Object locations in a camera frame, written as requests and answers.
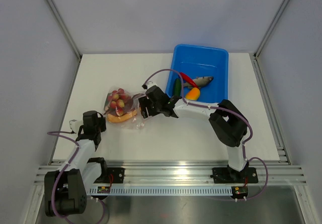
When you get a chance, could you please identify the green toy pepper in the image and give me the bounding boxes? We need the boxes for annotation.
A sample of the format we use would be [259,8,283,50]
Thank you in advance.
[173,78,182,96]

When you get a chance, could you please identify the clear zip top bag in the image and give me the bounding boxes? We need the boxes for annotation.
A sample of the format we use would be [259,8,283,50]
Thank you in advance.
[103,86,145,129]

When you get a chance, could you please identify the orange toy fruit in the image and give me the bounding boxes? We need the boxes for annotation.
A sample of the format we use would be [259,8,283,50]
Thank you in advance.
[185,88,201,101]

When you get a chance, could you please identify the red toy chili pepper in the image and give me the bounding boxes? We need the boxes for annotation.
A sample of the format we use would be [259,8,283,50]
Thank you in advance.
[180,72,199,88]

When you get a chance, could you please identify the grey toy fish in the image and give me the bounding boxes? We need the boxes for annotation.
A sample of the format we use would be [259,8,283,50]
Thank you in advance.
[184,76,214,89]

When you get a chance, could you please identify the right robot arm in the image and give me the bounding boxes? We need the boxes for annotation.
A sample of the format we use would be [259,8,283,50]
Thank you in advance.
[139,82,249,183]

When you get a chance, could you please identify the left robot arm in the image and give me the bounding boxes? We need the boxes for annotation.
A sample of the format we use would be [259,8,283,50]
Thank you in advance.
[44,111,109,218]

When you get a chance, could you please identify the orange toy croissant bread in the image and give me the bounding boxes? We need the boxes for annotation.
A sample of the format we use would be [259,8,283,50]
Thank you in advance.
[107,110,137,123]

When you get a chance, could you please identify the red toy grape bunch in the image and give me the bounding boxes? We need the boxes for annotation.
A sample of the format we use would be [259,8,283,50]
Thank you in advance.
[104,88,134,116]

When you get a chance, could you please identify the blue plastic bin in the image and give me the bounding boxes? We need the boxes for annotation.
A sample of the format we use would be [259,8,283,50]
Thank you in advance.
[171,44,229,103]

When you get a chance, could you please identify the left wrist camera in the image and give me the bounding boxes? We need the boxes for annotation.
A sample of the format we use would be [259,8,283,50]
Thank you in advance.
[69,119,83,133]

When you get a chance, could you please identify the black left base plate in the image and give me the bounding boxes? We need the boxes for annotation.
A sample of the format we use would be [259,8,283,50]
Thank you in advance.
[108,167,125,184]

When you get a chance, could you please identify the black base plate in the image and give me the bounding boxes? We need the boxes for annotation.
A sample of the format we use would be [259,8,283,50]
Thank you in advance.
[108,167,125,184]
[210,166,259,184]

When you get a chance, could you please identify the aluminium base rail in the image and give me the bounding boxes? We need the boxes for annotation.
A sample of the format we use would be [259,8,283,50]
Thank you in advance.
[35,160,306,184]

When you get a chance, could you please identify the white slotted cable duct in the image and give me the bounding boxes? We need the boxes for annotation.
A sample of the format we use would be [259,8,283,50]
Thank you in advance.
[88,186,232,196]

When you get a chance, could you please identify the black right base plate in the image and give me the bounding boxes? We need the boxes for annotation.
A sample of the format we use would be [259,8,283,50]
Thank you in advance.
[210,166,259,184]

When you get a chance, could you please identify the aluminium frame post left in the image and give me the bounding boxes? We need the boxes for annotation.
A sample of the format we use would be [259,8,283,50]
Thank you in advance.
[45,0,82,62]

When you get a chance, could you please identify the aluminium frame post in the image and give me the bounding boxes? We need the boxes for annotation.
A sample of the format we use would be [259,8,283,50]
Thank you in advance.
[45,0,82,62]
[254,0,291,60]

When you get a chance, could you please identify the aluminium frame post right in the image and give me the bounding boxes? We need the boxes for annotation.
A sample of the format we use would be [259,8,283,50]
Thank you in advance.
[254,0,291,60]

